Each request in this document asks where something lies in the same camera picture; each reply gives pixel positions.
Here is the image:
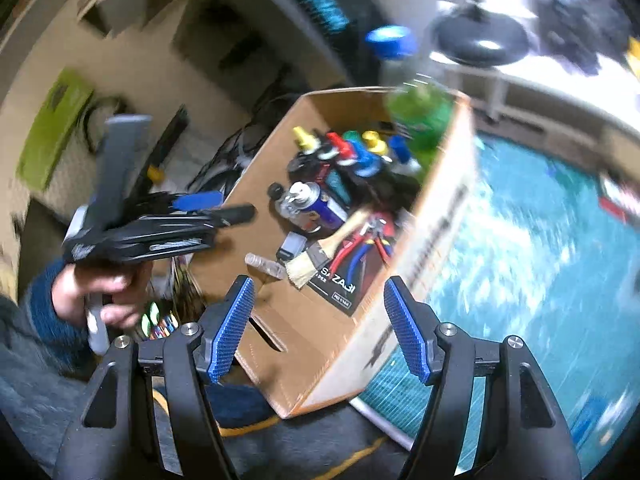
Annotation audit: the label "green bottle with blue cap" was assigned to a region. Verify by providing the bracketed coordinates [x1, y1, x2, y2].
[364, 25, 457, 182]

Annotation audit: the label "red and blue handled pliers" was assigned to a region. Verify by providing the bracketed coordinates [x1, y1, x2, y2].
[329, 214, 402, 282]

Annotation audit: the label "person's left hand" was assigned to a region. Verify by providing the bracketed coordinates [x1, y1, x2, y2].
[51, 259, 154, 331]

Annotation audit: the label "clear plastic tube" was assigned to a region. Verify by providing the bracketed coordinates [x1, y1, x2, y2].
[244, 252, 289, 279]

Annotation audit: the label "wooden paint brush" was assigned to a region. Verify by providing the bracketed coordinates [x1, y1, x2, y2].
[284, 207, 374, 289]

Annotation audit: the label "bundle of black cables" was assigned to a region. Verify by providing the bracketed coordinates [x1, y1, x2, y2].
[192, 92, 296, 206]

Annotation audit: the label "blue spray can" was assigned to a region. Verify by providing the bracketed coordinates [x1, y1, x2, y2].
[276, 181, 349, 234]

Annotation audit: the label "black flat packet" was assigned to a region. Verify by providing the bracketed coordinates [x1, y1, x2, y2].
[306, 254, 372, 317]

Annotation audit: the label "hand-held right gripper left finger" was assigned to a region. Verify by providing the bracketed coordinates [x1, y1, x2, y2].
[52, 275, 257, 480]

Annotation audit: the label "white desk riser shelf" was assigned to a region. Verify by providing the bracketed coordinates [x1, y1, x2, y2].
[434, 47, 640, 133]

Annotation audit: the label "green cutting mat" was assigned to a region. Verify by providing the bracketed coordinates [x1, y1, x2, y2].
[357, 130, 640, 477]

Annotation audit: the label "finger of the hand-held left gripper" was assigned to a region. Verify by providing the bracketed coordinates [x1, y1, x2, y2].
[149, 203, 257, 234]
[136, 190, 224, 220]

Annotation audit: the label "person's left forearm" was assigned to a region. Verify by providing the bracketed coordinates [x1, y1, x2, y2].
[0, 259, 101, 378]

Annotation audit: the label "black desk lamp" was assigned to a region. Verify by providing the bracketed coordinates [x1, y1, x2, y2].
[431, 0, 531, 67]

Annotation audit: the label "black computer case blue lights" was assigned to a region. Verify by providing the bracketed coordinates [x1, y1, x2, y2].
[239, 0, 383, 88]

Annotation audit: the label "row of small paint bottles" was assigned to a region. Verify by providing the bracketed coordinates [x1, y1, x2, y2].
[291, 126, 422, 186]

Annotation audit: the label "yellow floor cable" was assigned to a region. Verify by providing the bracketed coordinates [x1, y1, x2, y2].
[150, 390, 283, 438]

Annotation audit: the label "dark model kit parts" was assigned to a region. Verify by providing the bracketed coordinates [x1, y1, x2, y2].
[527, 0, 628, 73]

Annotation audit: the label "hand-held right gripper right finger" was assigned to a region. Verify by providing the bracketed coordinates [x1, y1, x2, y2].
[384, 276, 583, 480]

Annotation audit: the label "brown cardboard box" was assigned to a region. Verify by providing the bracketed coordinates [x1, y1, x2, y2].
[187, 87, 479, 420]

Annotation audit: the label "green flat pad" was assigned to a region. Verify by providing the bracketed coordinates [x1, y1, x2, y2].
[16, 67, 97, 192]

